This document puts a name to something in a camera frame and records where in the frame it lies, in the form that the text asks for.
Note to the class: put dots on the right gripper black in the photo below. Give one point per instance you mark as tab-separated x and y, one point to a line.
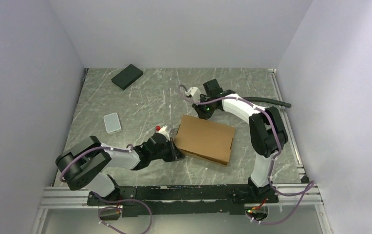
202	115

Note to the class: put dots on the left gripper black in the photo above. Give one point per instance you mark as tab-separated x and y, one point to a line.
175	153

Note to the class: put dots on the brown cardboard box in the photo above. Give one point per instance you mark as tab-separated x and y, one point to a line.
205	139

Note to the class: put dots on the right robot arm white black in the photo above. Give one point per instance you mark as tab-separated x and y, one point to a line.
267	132

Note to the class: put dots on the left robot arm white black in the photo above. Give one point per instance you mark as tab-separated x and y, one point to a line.
81	167

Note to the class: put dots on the black flat box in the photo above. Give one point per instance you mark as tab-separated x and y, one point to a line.
127	77

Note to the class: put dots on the clear plastic lid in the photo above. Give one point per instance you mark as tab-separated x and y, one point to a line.
112	123

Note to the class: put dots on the black foam tube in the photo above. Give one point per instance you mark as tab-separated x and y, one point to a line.
269	101

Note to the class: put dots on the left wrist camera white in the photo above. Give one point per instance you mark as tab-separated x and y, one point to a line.
165	130

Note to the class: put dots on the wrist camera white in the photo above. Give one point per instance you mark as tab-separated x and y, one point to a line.
194	93
165	130

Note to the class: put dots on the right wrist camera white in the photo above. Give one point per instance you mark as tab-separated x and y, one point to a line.
194	93

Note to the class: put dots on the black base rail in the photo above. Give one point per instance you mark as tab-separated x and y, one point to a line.
185	199

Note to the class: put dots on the aluminium frame rail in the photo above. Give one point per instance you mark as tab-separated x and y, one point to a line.
63	198

